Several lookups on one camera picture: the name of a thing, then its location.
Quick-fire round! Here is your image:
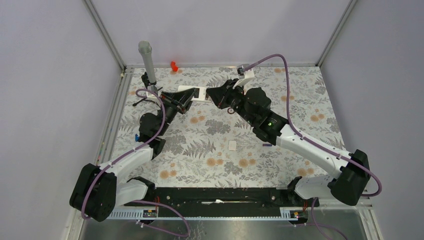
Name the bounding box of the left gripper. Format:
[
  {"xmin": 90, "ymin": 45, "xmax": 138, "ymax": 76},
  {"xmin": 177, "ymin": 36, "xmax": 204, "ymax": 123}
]
[{"xmin": 157, "ymin": 88, "xmax": 198, "ymax": 136}]

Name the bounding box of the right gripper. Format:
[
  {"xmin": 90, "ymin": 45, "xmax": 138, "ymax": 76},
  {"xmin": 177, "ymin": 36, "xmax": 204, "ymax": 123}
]
[{"xmin": 206, "ymin": 78, "xmax": 256, "ymax": 126}]

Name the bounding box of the white red remote control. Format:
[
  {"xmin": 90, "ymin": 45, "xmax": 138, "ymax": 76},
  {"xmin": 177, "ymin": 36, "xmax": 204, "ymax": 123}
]
[{"xmin": 177, "ymin": 85, "xmax": 209, "ymax": 102}]

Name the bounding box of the white battery cover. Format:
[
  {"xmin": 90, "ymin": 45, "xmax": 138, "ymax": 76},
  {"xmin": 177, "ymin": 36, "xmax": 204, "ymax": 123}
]
[{"xmin": 228, "ymin": 140, "xmax": 237, "ymax": 151}]

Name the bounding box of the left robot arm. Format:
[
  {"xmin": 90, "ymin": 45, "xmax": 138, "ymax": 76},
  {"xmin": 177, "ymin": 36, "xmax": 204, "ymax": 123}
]
[{"xmin": 69, "ymin": 88, "xmax": 196, "ymax": 222}]

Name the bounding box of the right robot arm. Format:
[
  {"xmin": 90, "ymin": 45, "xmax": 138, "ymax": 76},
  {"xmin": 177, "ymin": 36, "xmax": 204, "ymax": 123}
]
[{"xmin": 206, "ymin": 79, "xmax": 371, "ymax": 206}]

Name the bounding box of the red plastic block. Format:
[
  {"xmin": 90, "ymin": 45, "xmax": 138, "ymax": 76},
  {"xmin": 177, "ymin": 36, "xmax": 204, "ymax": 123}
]
[{"xmin": 170, "ymin": 61, "xmax": 179, "ymax": 73}]

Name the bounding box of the black microphone stand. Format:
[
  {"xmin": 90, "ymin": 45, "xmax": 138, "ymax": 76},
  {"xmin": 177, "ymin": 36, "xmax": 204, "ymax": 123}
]
[{"xmin": 132, "ymin": 71, "xmax": 161, "ymax": 107}]

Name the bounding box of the floral table mat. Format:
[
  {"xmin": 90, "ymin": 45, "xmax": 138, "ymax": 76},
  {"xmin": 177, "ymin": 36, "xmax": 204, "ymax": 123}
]
[{"xmin": 128, "ymin": 66, "xmax": 345, "ymax": 188}]

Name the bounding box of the grey microphone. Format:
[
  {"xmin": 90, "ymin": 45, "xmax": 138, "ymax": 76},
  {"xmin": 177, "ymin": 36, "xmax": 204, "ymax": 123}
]
[{"xmin": 138, "ymin": 40, "xmax": 157, "ymax": 85}]

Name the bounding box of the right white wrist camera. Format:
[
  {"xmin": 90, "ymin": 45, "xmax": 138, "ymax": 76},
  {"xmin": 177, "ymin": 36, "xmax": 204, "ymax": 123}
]
[{"xmin": 233, "ymin": 64, "xmax": 255, "ymax": 89}]

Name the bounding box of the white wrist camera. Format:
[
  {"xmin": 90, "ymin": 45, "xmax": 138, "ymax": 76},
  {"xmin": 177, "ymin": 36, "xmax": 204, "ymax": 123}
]
[
  {"xmin": 145, "ymin": 85, "xmax": 159, "ymax": 103},
  {"xmin": 233, "ymin": 64, "xmax": 255, "ymax": 89}
]

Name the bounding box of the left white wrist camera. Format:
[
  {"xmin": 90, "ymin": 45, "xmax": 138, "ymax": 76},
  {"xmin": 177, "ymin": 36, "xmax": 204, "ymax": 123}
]
[{"xmin": 145, "ymin": 85, "xmax": 159, "ymax": 103}]

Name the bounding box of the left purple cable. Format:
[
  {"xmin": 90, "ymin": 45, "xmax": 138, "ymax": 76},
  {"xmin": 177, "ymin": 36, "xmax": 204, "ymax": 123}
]
[{"xmin": 81, "ymin": 88, "xmax": 167, "ymax": 220}]

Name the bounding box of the purple cable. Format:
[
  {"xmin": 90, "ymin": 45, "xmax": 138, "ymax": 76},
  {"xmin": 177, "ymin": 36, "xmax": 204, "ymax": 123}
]
[
  {"xmin": 246, "ymin": 53, "xmax": 383, "ymax": 198},
  {"xmin": 81, "ymin": 88, "xmax": 167, "ymax": 220}
]

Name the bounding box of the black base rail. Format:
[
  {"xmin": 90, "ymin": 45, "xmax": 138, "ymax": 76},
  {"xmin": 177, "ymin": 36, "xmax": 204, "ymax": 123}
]
[{"xmin": 144, "ymin": 187, "xmax": 312, "ymax": 218}]

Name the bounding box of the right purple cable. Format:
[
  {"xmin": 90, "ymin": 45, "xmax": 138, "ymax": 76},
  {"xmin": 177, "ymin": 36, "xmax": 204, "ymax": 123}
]
[{"xmin": 246, "ymin": 53, "xmax": 383, "ymax": 198}]

